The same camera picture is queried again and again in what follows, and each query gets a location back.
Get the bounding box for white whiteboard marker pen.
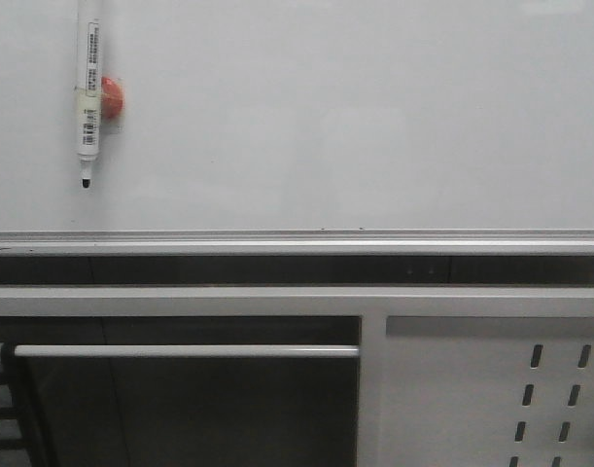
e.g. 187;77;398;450
75;0;104;189

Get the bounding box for white horizontal bar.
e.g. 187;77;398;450
14;344;360;359

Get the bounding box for white perforated metal panel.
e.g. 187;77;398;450
380;317;594;466

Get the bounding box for black rack at lower left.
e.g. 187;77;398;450
0;342;49;466

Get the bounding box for red round magnet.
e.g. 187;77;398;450
101;76;124;120

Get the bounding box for white metal stand frame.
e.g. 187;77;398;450
0;287;594;466

